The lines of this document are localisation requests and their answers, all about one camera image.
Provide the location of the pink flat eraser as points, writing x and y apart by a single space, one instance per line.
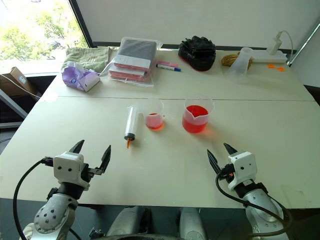
166 63

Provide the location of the clear syringe orange tip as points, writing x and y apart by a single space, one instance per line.
132 122

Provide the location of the black window frame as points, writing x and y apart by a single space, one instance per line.
81 22

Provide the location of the white plug adapter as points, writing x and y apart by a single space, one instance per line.
275 43

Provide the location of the large beaker red liquid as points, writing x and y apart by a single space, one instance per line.
196 120

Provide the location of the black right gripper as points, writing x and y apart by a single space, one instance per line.
227 172

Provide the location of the grey metal bar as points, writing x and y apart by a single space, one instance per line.
303 46

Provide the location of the blue capped whiteboard marker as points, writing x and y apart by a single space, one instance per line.
168 67

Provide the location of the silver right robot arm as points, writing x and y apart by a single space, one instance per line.
260 207

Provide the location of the black bundle with red trim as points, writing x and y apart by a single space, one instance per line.
197 53

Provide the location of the empty clear plastic beaker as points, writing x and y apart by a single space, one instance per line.
238 66

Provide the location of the clear plastic bag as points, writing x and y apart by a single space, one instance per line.
152 65

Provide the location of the purple tissue pack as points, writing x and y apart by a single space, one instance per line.
77 77

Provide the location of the small orange plastic piece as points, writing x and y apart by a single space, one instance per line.
280 68
271 66

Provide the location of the brown cardboard box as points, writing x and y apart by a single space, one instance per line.
17 82

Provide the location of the grey white boxed book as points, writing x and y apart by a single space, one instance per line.
135 51

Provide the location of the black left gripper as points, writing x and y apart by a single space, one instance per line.
86 172

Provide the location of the silver rounded shell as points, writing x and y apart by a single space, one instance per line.
125 222
191 223

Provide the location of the red white boxed book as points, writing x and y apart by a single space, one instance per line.
127 74

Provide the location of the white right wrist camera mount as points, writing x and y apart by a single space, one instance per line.
243 166

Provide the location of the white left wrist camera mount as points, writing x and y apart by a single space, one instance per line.
66 165

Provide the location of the white power strip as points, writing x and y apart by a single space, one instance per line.
267 58

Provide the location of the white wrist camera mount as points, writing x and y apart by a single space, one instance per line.
243 166
66 165

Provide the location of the small beaker red liquid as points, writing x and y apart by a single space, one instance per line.
155 120

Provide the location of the green folded towel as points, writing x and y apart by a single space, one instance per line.
87 56

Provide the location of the grey metal rack frame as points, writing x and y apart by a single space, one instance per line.
13 103

